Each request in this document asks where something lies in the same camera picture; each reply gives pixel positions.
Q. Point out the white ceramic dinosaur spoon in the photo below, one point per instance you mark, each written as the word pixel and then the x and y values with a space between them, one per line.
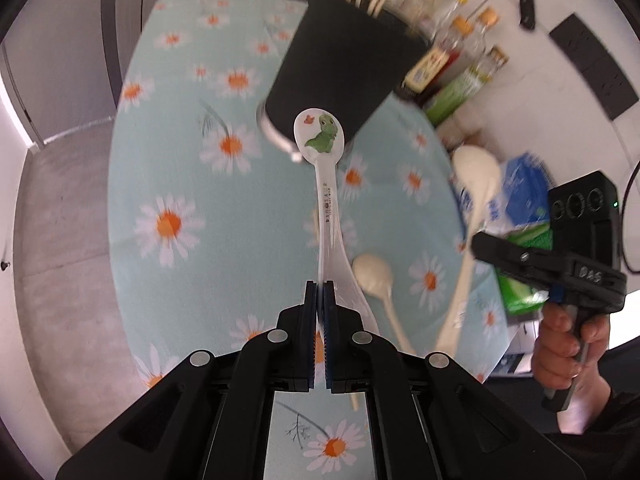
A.
pixel 320 139

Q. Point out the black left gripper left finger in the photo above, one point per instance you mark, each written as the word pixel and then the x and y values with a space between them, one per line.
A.
pixel 245 383

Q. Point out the green label bottle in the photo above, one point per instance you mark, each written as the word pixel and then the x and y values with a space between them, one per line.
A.
pixel 473 79

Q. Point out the blue white salt bag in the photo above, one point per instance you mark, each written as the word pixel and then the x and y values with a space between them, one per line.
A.
pixel 522 199

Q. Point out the person's right hand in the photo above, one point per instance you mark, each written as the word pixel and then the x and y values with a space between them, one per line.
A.
pixel 561 360

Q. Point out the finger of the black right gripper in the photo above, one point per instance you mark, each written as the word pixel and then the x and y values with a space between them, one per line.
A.
pixel 544 266

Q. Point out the black wall socket strip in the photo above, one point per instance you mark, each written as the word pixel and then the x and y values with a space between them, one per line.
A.
pixel 604 77

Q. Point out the yellow label sauce bottle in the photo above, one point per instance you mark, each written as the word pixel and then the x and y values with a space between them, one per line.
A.
pixel 446 48

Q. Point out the orange cap dressing bottle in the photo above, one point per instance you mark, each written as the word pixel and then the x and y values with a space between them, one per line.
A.
pixel 474 45

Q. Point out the small cream plastic spoon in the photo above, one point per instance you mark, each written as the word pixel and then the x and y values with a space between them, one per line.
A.
pixel 376 279

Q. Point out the black utensil holder cup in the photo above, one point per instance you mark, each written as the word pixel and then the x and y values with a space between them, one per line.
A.
pixel 342 60

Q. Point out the large cream plastic spoon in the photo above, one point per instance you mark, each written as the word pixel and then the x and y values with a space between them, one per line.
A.
pixel 479 173

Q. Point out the green sponge package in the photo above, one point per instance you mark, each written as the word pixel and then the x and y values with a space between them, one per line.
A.
pixel 519 295

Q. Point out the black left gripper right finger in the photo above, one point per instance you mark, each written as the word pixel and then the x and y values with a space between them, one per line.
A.
pixel 358 361

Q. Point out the daisy print teal tablecloth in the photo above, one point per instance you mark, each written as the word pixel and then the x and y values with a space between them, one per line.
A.
pixel 213 230

